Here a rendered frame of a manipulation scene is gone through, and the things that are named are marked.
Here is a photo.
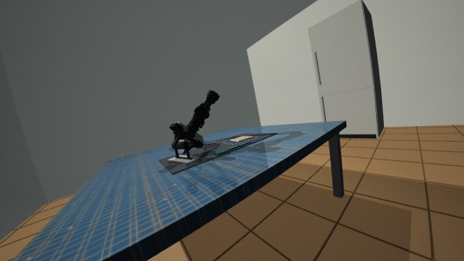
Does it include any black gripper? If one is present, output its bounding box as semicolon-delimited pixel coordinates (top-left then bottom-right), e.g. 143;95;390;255
169;122;203;151

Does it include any dark grey rectangular mat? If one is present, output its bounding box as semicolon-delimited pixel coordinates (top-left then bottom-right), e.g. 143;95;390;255
159;133;277;175

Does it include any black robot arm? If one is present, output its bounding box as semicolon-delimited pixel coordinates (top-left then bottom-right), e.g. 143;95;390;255
190;90;220;128

